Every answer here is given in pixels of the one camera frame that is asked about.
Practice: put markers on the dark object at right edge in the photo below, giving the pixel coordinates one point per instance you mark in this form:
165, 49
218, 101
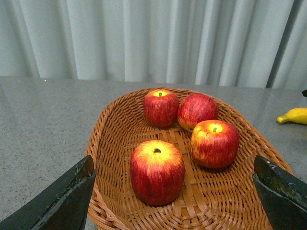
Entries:
305, 93

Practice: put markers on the left brown wicker basket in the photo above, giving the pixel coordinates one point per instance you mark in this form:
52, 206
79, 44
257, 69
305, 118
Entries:
210, 199

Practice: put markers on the grey pleated curtain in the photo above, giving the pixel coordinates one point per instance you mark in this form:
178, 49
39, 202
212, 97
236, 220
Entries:
247, 43

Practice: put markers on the dark red apple in basket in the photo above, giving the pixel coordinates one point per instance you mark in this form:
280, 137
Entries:
195, 108

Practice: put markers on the front yellow banana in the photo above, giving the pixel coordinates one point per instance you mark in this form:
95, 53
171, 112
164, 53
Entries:
296, 115

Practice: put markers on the red yellow apple front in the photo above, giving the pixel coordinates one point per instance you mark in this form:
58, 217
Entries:
214, 143

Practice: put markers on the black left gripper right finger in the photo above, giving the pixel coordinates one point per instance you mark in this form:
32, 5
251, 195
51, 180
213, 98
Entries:
283, 196

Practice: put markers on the red yellow apple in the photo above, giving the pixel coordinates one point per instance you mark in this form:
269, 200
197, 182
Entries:
157, 172
214, 143

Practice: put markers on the red apple back left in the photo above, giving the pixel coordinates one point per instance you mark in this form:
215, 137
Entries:
160, 107

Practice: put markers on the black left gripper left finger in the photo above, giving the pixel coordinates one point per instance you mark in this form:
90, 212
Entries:
61, 206

